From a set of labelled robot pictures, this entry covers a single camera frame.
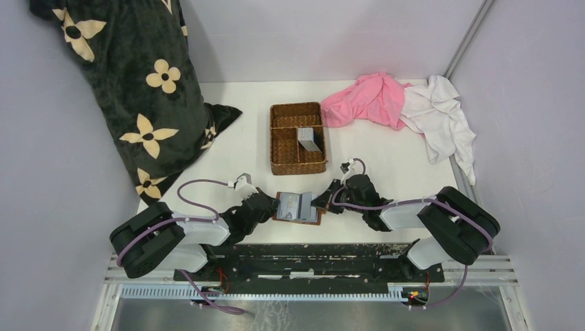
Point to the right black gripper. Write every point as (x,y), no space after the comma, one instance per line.
(321,201)

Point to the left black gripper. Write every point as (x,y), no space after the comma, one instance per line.
(271,210)

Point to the white credit card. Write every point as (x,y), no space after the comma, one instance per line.
(288,206)

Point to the brown leather card holder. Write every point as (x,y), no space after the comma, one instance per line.
(320,213)

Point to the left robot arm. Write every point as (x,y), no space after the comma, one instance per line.
(156,238)

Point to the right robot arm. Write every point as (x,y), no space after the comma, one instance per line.
(459,229)

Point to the grey card stack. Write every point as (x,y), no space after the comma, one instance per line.
(309,139)

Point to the brown woven basket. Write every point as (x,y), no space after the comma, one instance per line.
(287,155)

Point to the pink cloth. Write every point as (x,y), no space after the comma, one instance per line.
(378,97)

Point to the white cloth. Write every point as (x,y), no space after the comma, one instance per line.
(434,111)

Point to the black floral pillow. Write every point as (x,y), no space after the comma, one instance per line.
(135,56)

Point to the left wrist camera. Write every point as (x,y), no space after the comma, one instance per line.
(243,184)

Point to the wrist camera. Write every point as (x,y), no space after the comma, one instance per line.
(243,184)
(348,169)

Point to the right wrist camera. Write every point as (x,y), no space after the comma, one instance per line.
(348,169)

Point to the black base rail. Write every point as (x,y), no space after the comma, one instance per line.
(366,263)

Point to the grey cable duct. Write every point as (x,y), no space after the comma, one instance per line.
(187,292)

